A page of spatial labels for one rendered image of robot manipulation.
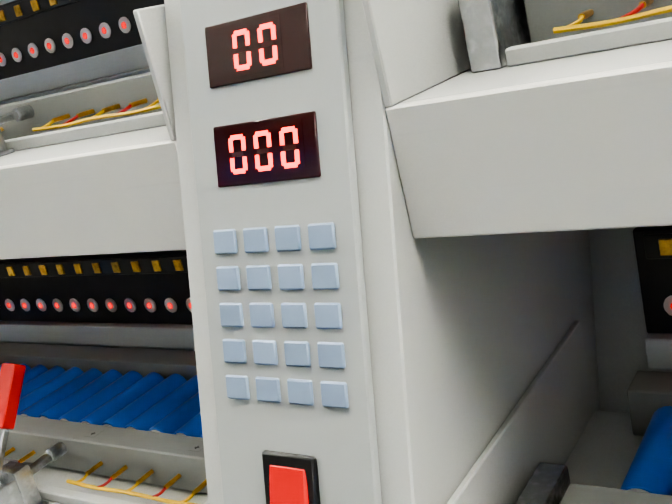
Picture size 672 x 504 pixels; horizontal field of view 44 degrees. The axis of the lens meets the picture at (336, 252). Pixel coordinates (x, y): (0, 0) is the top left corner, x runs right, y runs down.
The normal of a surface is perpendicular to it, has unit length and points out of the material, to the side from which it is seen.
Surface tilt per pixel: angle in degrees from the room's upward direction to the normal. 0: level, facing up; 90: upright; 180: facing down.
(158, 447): 16
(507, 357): 90
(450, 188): 106
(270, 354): 90
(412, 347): 90
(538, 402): 90
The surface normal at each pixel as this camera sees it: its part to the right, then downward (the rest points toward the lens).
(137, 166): -0.52, 0.36
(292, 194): -0.56, 0.09
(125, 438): -0.23, -0.93
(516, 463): 0.82, -0.04
